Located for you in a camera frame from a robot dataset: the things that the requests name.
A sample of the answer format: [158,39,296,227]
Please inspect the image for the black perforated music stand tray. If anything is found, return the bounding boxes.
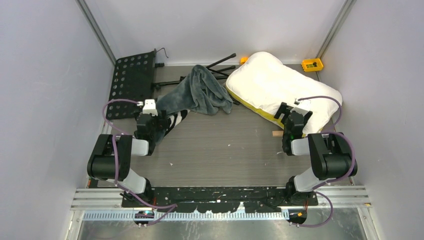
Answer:
[109,49,163,102]

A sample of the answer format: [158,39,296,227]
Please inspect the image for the peach wooden block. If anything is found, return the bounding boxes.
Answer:
[272,130,284,138]

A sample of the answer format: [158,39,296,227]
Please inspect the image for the orange toy brick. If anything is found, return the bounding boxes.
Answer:
[240,57,249,65]

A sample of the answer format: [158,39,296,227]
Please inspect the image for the grey fluffy pillowcase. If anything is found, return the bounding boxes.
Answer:
[149,65,233,146]

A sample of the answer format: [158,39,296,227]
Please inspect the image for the yellow toy block with knob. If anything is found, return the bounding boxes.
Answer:
[301,58,324,72]

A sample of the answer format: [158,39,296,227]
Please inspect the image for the black folding tripod stand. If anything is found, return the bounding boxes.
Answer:
[153,53,237,110]

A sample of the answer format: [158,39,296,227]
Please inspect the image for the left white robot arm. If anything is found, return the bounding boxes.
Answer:
[87,99,168,207]

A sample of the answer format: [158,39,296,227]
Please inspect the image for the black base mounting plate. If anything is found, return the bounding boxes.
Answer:
[122,186,318,214]

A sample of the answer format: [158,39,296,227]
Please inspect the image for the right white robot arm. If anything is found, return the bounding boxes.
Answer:
[273,101,358,205]

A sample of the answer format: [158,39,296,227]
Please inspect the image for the aluminium rail with ruler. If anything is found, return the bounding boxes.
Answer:
[71,185,372,223]

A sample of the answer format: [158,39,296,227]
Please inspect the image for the white yellow black pillow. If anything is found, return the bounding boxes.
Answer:
[225,51,343,135]

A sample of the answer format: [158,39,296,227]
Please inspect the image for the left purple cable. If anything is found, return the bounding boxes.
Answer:
[101,98,178,228]

